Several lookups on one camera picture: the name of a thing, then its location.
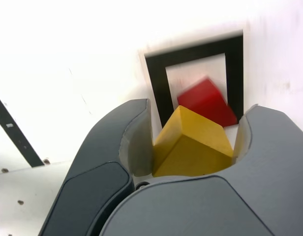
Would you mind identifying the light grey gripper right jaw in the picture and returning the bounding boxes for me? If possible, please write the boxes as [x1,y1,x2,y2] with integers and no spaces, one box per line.
[99,104,303,236]

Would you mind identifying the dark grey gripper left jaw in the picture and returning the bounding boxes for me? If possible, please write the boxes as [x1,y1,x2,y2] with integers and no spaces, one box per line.
[39,98,154,236]

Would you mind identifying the yellow cube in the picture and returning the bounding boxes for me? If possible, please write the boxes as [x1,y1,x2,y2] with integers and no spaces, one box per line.
[152,105,235,177]

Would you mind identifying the red cube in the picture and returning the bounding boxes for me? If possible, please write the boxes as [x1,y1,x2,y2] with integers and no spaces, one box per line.
[176,77,239,128]

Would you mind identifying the black tape square outline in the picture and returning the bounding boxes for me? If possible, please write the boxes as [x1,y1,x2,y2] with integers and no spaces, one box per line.
[144,29,244,130]

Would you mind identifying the black tape strip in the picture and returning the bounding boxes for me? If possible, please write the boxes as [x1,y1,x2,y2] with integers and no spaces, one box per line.
[0,91,45,168]

